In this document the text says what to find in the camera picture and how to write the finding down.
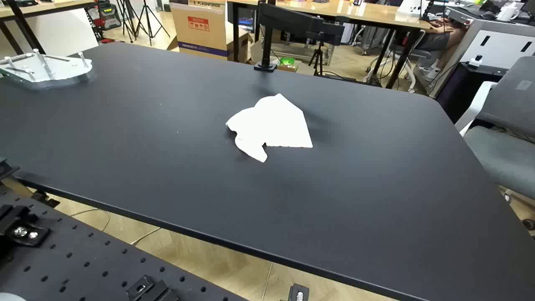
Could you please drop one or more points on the green object on floor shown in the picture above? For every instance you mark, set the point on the green object on floor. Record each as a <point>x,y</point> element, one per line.
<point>288,62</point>

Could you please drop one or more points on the grey office chair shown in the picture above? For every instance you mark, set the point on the grey office chair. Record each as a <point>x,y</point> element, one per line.
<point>502,144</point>

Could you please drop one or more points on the white cloth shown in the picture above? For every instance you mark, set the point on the white cloth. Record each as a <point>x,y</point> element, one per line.
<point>276,127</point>

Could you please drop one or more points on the large cardboard box red label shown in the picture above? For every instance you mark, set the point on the large cardboard box red label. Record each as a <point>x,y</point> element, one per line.
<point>201,27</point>

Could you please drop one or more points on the long wooden table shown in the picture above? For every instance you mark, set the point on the long wooden table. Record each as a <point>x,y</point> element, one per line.
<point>356,12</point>

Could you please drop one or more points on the black perforated mounting board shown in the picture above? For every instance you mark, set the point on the black perforated mounting board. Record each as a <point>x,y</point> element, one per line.
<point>72,261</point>

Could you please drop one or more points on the clear acrylic rack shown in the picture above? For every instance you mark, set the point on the clear acrylic rack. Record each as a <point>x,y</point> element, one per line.
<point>42,67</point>

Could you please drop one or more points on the tall black tripod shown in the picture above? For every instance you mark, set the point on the tall black tripod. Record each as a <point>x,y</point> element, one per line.
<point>142,19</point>

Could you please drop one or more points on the black bracket with bolts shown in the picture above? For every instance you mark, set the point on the black bracket with bolts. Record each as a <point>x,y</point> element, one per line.
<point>22,226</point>

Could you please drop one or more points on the small black tripod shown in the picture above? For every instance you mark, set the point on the small black tripod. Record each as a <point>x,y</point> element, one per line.
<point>318,59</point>

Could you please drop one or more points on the white panel board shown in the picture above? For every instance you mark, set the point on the white panel board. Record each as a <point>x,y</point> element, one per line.
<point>60,32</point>

